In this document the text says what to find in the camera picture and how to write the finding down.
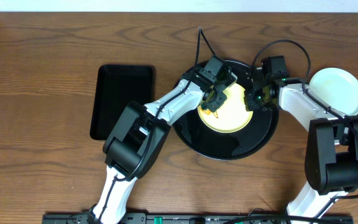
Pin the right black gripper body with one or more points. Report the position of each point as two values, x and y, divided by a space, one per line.
257 99

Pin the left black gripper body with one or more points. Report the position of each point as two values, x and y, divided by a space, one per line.
214 98

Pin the yellow plate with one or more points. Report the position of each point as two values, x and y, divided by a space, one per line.
232 116

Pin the light green plate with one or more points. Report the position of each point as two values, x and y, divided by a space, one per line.
338 88

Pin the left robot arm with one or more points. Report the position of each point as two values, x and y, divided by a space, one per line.
140 132

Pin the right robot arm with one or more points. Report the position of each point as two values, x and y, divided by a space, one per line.
331 161

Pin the round black tray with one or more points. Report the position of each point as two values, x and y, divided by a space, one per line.
228 146

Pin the black rectangular tray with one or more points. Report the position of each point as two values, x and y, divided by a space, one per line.
116 87

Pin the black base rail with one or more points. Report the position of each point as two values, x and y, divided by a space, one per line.
142 218

